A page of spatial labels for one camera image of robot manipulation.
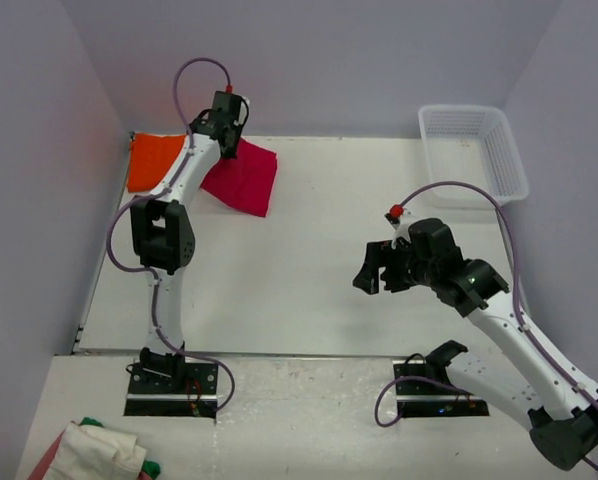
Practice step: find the folded orange t shirt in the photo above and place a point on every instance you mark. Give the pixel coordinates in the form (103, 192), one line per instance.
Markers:
(151, 157)

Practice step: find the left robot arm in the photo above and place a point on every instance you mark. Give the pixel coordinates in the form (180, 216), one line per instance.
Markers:
(162, 234)

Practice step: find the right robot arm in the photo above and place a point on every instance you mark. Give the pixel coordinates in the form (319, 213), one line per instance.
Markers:
(548, 396)

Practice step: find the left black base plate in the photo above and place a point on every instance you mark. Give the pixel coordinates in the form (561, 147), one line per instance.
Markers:
(192, 393)

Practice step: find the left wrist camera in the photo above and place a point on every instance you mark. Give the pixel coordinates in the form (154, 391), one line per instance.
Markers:
(245, 106)

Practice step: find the cream white cloth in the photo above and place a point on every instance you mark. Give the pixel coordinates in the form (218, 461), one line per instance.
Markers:
(93, 452)

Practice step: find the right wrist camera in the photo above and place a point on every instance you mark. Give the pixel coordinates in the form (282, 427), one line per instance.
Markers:
(401, 219)

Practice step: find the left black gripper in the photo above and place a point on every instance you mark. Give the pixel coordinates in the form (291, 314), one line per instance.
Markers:
(230, 153)

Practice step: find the white plastic basket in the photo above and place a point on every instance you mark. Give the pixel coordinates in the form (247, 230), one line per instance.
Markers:
(472, 144)

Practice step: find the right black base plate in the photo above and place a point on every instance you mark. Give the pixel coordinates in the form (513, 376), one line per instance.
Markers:
(418, 399)

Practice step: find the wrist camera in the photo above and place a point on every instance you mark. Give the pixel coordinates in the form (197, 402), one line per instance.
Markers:
(401, 219)
(245, 106)

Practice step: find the magenta t shirt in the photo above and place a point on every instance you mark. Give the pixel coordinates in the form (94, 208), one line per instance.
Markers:
(244, 183)

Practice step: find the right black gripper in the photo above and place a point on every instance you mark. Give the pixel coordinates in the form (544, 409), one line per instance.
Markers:
(380, 254)

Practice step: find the pink cloth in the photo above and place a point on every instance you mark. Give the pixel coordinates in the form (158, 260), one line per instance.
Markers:
(45, 461)

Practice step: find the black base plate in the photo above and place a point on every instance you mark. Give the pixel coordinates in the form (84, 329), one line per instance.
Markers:
(418, 399)
(192, 393)

